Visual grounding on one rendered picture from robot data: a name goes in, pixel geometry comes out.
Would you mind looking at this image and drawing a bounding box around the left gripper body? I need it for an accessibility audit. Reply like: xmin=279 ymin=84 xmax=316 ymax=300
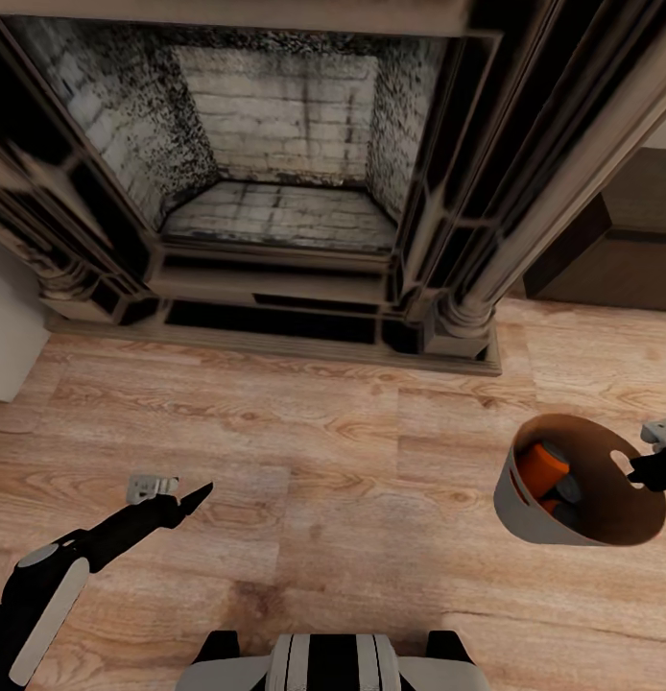
xmin=108 ymin=493 xmax=182 ymax=549

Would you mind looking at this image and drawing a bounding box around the trash can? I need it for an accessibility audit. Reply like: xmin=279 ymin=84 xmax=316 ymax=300
xmin=493 ymin=414 xmax=666 ymax=548

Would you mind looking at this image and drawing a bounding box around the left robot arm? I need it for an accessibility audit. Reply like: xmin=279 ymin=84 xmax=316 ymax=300
xmin=0 ymin=475 xmax=213 ymax=691

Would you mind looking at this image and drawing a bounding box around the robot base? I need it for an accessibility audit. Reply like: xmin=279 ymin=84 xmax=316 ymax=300
xmin=175 ymin=631 xmax=490 ymax=691

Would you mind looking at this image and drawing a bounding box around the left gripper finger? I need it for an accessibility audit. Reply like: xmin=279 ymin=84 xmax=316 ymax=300
xmin=178 ymin=483 xmax=213 ymax=519

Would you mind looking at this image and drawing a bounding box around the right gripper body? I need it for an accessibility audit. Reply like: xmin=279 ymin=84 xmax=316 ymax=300
xmin=630 ymin=448 xmax=666 ymax=492

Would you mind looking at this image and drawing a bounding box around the robot trunk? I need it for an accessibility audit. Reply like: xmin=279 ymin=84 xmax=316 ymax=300
xmin=264 ymin=634 xmax=400 ymax=691

